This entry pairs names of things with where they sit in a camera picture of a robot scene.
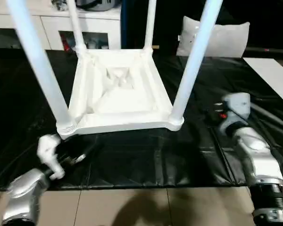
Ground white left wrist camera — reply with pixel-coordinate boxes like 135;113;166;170
37;134;67;180

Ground white flat board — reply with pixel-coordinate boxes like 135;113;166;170
242;56;283;97

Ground white glass-door cabinet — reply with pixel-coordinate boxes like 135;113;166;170
0;0;123;51

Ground white plastic table top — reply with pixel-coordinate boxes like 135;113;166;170
56;47;185;140

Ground dark items on cabinet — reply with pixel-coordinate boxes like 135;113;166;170
52;0;121;11

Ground grey cushion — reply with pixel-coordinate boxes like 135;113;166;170
176;15;251;58

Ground black table mat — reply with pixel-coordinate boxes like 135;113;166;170
0;47;283;191

